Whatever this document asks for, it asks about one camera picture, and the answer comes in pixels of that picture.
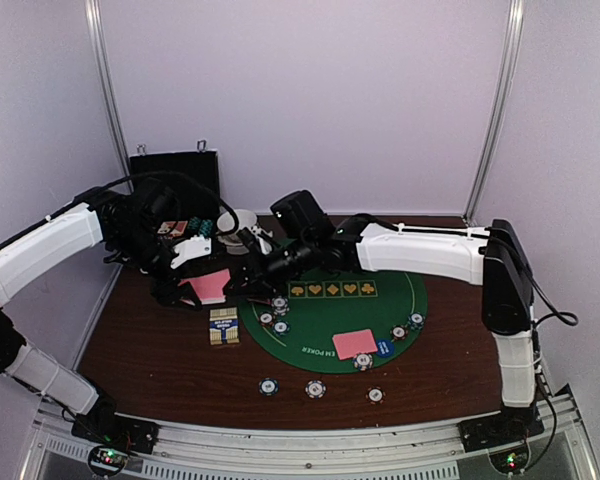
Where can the white scalloped ceramic dish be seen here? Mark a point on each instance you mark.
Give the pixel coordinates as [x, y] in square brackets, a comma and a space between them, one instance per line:
[234, 244]

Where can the right aluminium frame post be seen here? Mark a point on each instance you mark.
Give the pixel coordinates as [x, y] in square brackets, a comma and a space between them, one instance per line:
[509, 59]

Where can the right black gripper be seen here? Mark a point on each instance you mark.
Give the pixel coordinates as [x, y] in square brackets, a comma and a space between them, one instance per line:
[254, 269]

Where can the gold striped card box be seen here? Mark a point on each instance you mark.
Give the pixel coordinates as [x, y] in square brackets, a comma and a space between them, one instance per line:
[224, 326]

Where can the black poker chip case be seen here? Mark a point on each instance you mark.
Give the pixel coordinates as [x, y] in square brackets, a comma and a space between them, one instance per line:
[190, 177]

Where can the aluminium frame post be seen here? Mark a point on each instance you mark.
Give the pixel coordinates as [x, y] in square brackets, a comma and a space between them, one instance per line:
[509, 59]
[98, 42]

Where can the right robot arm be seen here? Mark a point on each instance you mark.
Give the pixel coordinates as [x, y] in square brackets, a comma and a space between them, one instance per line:
[491, 258]

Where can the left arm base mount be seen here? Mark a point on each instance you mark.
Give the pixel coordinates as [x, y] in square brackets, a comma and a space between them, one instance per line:
[128, 435]

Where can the white ceramic bowl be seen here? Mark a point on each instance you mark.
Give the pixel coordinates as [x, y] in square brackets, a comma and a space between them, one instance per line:
[234, 223]

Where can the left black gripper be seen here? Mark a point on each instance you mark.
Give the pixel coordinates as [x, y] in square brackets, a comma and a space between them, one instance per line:
[166, 295]

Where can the red playing card deck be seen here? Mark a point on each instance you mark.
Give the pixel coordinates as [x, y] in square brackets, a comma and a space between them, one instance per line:
[209, 287]

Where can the blue small blind button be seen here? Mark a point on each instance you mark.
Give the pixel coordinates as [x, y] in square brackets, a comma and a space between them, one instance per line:
[384, 348]

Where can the brown poker chip stack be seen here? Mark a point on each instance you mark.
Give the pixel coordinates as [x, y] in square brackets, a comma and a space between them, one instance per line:
[375, 395]

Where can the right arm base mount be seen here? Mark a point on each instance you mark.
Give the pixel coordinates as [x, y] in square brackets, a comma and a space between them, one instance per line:
[496, 430]

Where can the teal chip row in case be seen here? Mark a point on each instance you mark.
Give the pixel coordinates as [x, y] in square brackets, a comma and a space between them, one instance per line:
[201, 227]

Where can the blue white poker chip stack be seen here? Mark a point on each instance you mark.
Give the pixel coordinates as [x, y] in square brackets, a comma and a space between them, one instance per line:
[315, 389]

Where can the card deck in case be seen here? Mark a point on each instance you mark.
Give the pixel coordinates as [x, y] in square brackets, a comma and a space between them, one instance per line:
[173, 228]

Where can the left aluminium frame post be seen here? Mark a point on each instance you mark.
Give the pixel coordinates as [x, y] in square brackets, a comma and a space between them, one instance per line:
[98, 42]

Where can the front aluminium rail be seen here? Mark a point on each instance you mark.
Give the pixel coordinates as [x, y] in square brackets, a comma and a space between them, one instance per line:
[433, 450]

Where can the green round poker mat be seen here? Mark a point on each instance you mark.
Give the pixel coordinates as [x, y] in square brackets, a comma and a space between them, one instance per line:
[323, 304]

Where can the teal poker chip stack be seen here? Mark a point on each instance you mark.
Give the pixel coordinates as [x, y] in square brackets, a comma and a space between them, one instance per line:
[268, 387]

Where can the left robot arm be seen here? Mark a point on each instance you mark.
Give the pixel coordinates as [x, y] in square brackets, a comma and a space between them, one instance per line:
[23, 259]

